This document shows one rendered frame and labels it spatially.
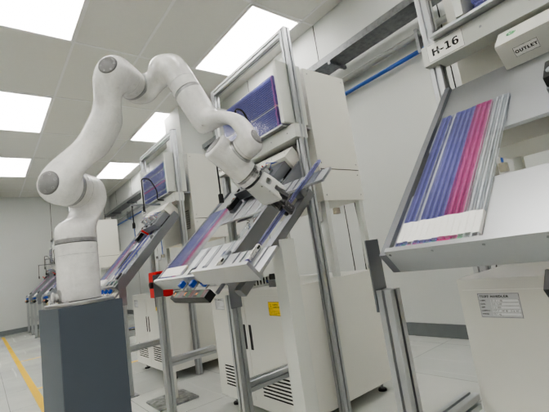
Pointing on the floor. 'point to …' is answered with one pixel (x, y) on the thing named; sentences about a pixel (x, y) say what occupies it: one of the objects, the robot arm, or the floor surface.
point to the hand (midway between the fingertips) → (286, 208)
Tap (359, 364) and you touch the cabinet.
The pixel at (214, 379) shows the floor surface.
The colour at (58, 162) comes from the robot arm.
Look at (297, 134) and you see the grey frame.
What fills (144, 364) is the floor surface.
